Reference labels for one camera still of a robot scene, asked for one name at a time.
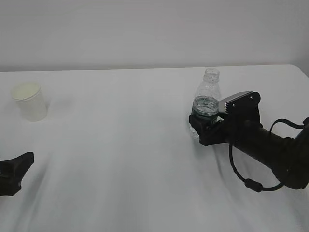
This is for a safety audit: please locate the white paper cup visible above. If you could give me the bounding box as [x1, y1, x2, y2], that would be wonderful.
[11, 82, 48, 122]

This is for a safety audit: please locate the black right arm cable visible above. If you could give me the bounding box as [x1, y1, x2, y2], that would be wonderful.
[228, 117, 309, 193]

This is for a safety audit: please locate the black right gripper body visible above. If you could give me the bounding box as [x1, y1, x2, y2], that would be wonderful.
[211, 93, 261, 145]

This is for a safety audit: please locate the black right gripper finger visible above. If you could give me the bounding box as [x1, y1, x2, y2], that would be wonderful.
[189, 114, 213, 146]

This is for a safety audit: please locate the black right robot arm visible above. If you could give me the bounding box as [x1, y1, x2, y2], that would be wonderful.
[189, 91, 309, 192]

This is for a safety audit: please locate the clear water bottle green label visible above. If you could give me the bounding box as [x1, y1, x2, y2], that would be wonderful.
[191, 68, 221, 124]

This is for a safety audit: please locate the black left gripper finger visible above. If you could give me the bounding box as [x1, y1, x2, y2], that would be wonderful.
[0, 152, 34, 196]

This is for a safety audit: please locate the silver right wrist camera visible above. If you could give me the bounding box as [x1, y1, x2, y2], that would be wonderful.
[218, 91, 253, 114]

